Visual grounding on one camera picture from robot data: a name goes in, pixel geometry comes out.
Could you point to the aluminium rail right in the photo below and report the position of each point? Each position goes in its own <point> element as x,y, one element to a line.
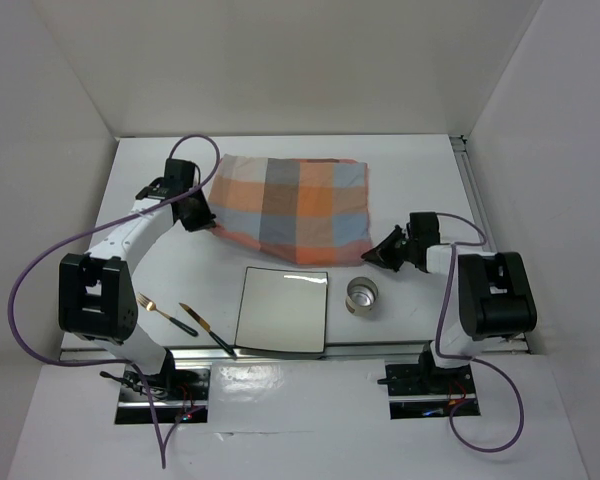
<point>472,189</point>

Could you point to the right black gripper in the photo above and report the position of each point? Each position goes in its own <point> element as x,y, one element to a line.
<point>382,254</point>

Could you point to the metal cup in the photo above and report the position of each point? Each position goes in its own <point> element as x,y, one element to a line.
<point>361,296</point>

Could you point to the gold fork green handle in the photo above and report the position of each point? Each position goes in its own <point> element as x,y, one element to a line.
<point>151,306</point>

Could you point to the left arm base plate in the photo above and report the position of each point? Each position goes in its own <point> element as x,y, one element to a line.
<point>187,399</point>

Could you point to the checkered orange blue cloth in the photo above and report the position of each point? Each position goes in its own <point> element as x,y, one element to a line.
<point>308,212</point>

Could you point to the square white plate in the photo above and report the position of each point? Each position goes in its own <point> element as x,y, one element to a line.
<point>283,311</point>

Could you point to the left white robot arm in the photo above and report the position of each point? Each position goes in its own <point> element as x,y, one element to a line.
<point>97,301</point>

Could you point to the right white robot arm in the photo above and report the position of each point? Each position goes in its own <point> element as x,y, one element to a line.
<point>487,297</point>

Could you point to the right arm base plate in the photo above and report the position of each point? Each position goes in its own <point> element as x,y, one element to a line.
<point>414,393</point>

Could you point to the gold knife green handle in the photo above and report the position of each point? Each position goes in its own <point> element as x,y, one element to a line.
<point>206,326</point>

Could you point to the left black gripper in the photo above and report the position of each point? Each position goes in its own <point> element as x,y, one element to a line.
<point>204,216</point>

